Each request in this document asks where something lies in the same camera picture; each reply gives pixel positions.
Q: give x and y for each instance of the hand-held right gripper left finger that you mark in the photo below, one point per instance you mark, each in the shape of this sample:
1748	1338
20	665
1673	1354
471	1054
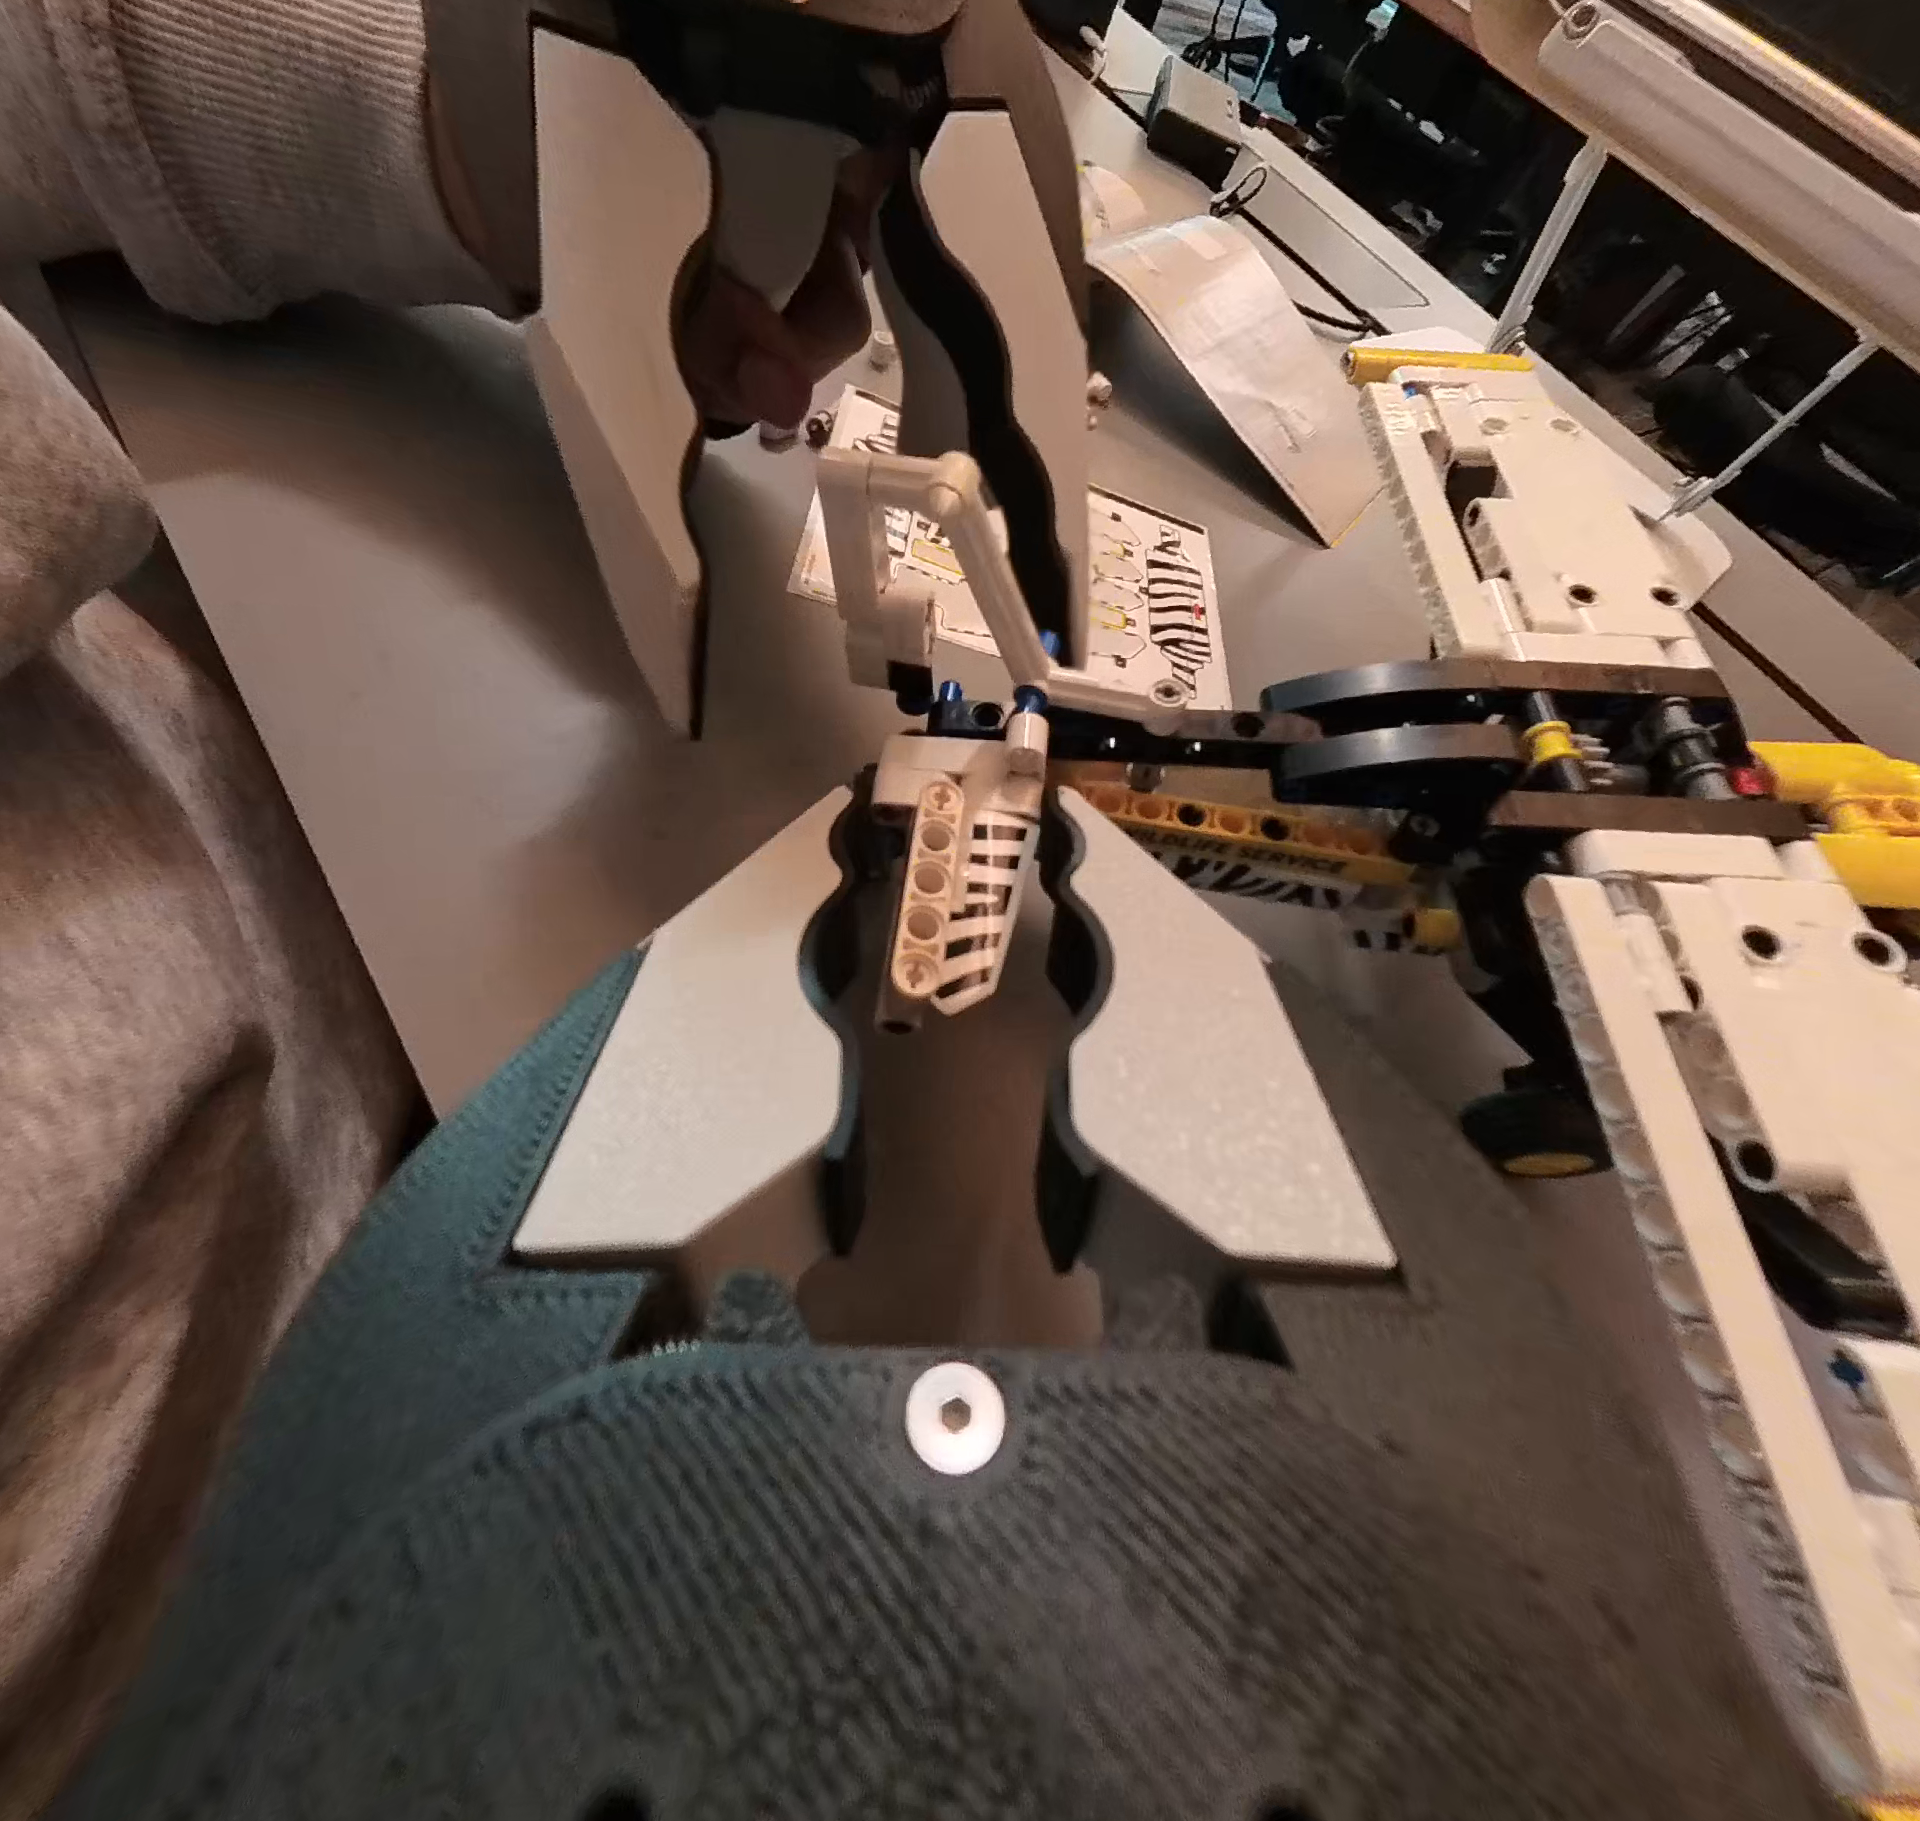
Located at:
675	1101

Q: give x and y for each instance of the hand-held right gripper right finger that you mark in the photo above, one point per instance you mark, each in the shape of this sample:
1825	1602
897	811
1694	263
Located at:
1231	1101

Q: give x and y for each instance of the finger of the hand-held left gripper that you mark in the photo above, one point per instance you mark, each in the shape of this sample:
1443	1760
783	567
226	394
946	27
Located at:
600	276
998	276

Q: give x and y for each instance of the white yellow lego airplane model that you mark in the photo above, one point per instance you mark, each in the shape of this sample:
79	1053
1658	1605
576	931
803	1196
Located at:
1545	562

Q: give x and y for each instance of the person's left forearm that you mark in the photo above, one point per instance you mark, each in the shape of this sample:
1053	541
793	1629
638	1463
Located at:
226	82

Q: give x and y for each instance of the person's left hand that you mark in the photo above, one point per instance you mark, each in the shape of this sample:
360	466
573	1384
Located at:
765	366

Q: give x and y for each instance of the open instruction booklet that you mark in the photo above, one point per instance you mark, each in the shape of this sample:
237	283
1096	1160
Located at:
1231	337

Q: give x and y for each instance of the black power adapter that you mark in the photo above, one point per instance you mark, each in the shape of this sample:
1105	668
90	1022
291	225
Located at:
1191	127

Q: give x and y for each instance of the zebra striped sticker sheet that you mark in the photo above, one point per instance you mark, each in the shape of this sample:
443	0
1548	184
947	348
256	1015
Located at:
1141	606

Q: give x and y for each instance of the black office chair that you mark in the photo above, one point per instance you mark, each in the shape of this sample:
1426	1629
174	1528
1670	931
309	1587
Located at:
1726	427

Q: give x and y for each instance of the white desk frame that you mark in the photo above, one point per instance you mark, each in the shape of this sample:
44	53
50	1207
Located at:
1726	127

